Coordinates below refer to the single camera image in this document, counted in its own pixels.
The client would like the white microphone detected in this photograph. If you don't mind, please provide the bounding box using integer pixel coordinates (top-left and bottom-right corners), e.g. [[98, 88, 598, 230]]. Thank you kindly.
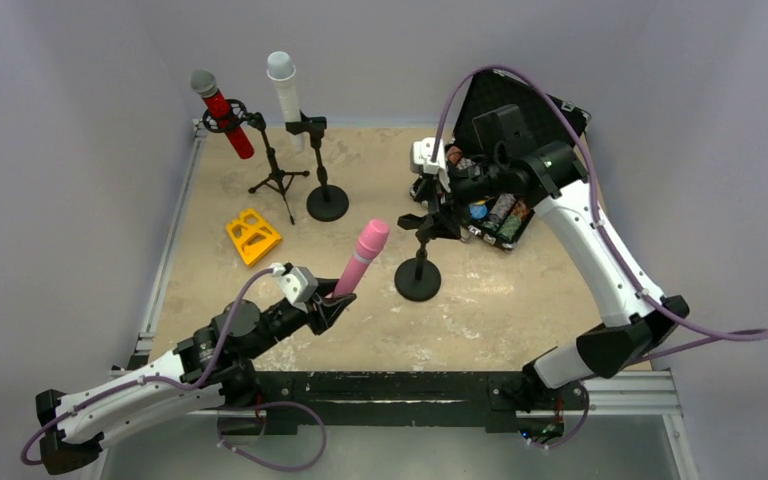
[[266, 51, 302, 125]]

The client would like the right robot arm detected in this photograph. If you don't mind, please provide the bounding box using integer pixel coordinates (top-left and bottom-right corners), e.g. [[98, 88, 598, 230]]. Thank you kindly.
[[410, 104, 690, 394]]

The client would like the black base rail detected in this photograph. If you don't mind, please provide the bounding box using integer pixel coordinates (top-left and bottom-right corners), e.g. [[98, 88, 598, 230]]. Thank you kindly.
[[211, 368, 587, 439]]

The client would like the red glitter microphone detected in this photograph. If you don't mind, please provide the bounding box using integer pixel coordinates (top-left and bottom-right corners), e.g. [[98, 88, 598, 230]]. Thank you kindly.
[[190, 69, 254, 160]]

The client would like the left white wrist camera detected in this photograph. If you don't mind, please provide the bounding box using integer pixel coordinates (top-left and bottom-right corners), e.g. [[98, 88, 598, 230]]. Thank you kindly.
[[269, 263, 319, 312]]

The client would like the pink microphone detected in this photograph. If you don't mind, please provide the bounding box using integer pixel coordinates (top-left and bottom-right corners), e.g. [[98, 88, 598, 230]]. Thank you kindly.
[[332, 219, 390, 297]]

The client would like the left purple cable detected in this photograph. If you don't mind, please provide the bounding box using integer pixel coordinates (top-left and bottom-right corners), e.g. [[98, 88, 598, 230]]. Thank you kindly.
[[19, 262, 283, 466]]

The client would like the yellow plastic bracket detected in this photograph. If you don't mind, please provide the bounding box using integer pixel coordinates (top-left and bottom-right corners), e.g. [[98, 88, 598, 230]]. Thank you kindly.
[[225, 208, 283, 267]]

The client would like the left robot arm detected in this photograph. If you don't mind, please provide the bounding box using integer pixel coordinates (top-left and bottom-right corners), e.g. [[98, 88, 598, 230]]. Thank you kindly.
[[20, 264, 357, 475]]

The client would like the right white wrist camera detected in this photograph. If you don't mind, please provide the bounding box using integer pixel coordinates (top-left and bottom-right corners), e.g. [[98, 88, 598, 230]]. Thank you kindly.
[[410, 137, 451, 193]]

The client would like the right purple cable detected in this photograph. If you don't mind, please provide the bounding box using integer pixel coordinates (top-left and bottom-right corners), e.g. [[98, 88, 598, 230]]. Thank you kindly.
[[431, 64, 768, 364]]

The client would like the black poker chip case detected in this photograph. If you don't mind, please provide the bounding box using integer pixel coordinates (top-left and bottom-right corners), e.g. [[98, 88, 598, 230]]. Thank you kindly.
[[433, 66, 591, 251]]

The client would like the black round-base stand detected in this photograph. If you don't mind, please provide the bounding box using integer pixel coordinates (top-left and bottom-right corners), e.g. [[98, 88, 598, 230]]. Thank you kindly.
[[394, 214, 442, 302], [285, 112, 349, 222]]

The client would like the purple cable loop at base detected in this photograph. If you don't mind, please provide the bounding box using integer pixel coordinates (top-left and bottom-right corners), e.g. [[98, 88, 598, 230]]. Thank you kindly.
[[216, 400, 328, 473]]

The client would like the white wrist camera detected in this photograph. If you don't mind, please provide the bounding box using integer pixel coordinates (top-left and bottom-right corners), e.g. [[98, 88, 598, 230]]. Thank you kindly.
[[269, 263, 319, 312], [410, 137, 451, 193]]

